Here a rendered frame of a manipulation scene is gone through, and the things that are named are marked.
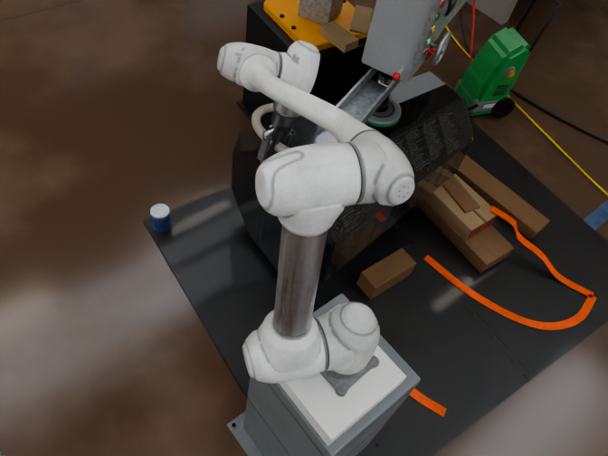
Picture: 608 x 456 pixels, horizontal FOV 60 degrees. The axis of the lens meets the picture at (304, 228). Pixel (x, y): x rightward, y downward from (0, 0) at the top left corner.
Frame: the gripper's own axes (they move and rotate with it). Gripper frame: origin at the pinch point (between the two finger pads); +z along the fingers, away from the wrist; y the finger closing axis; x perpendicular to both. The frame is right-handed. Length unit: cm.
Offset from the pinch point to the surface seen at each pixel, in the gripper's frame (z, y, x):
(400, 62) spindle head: -33, 73, 7
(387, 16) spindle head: -48, 65, 16
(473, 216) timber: 42, 161, -30
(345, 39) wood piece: -20, 121, 66
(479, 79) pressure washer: -10, 250, 33
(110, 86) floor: 70, 84, 206
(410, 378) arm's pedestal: 41, 14, -70
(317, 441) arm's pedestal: 55, -19, -62
